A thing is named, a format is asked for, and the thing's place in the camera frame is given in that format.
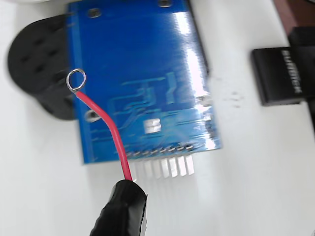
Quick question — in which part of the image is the red wire with looped end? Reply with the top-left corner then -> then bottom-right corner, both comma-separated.
66,68 -> 135,182

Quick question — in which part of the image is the blue printed circuit board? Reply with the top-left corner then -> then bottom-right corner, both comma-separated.
65,0 -> 223,181

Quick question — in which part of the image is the black box with white lettering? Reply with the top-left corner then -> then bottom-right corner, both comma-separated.
251,46 -> 308,106

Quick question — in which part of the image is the black plastic block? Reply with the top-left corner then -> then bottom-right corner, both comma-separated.
287,26 -> 315,141

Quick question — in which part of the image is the black plastic mount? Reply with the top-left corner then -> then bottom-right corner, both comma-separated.
6,13 -> 80,121

